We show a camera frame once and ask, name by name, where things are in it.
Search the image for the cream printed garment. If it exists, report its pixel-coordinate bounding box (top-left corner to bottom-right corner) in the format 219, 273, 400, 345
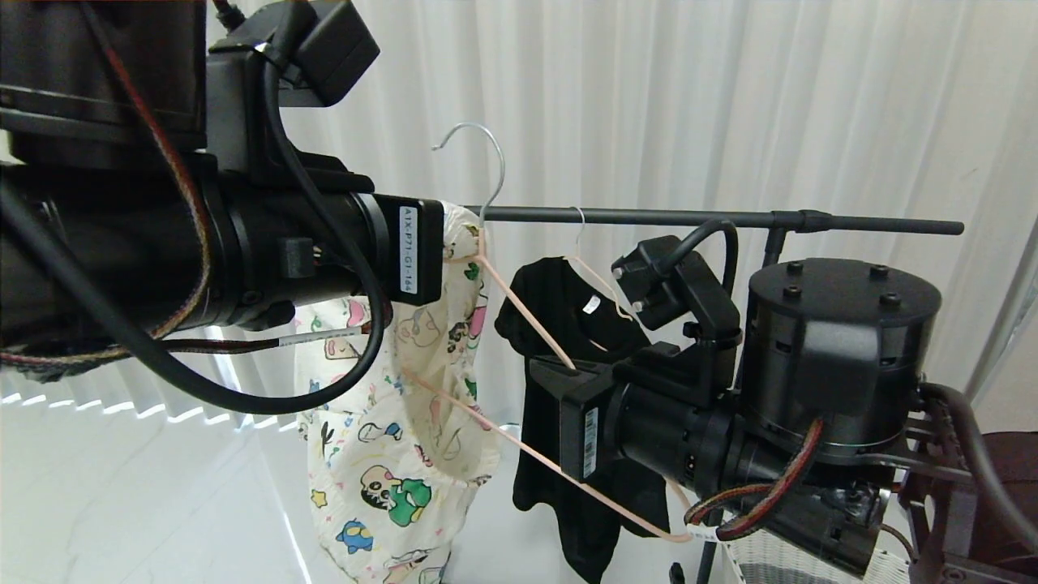
294, 201, 502, 584

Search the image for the pink clothes hanger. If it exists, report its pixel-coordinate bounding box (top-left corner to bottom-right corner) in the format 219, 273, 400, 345
564, 207, 641, 323
432, 122, 696, 544

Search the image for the black short-sleeved shirt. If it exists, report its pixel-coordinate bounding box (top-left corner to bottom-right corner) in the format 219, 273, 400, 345
495, 256, 674, 584

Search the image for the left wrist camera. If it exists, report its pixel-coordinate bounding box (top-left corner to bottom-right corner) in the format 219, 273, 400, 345
207, 0, 380, 195

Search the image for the white curtain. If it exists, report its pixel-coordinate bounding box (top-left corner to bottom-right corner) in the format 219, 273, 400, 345
0, 0, 1038, 431

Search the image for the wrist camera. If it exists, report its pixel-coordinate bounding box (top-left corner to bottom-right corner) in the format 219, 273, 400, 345
207, 0, 380, 195
611, 235, 743, 406

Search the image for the white laundry basket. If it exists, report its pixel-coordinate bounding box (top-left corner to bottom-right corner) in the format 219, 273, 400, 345
722, 526, 913, 584

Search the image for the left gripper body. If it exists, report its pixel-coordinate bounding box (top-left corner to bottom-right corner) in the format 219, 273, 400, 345
0, 158, 445, 358

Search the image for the black clothes rack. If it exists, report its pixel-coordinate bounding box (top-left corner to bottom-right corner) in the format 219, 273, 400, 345
462, 205, 966, 584

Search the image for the black cable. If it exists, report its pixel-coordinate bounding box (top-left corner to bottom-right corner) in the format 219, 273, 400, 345
0, 0, 388, 416
657, 219, 740, 297

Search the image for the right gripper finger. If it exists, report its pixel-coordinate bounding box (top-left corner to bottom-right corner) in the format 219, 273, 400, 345
527, 357, 617, 424

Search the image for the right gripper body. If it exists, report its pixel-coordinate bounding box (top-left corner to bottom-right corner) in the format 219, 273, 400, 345
560, 377, 759, 504

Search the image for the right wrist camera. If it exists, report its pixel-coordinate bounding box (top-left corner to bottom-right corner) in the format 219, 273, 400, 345
611, 235, 743, 406

